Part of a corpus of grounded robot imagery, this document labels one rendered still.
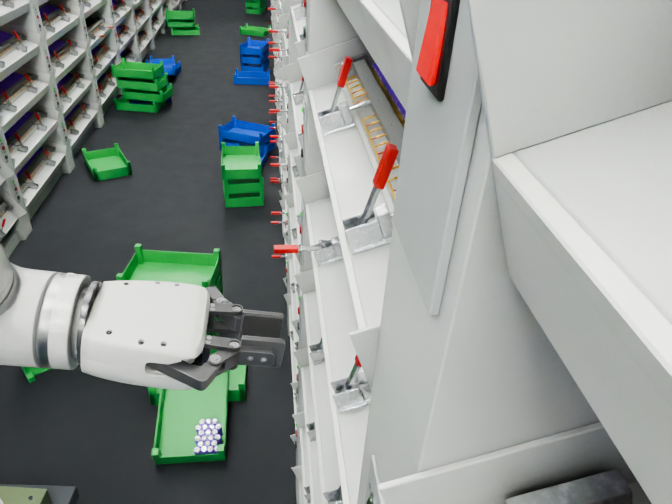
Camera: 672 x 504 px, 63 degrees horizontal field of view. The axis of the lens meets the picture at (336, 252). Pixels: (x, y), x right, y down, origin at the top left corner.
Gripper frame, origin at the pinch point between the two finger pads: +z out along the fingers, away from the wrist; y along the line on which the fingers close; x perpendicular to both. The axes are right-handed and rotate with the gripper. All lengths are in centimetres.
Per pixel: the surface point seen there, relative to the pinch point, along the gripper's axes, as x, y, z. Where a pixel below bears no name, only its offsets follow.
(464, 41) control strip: 32.9, 22.9, 1.4
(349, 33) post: 21, -45, 10
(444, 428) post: 19.0, 25.4, 4.8
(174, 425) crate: -104, -73, -12
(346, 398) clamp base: -6.4, 0.9, 9.8
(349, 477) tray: -8.2, 8.8, 9.5
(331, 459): -27.3, -7.2, 13.6
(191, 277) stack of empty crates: -83, -121, -13
